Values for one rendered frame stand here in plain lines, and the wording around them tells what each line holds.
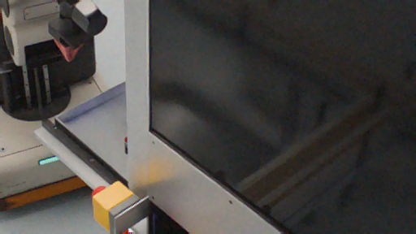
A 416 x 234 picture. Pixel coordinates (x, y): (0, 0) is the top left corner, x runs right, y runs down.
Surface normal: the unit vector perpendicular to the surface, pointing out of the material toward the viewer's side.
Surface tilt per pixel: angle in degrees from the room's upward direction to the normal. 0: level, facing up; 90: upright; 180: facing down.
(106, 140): 0
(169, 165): 90
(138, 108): 90
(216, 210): 90
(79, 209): 0
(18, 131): 0
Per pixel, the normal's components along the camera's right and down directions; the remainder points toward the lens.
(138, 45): -0.76, 0.43
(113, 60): 0.00, -0.76
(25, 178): 0.40, 0.59
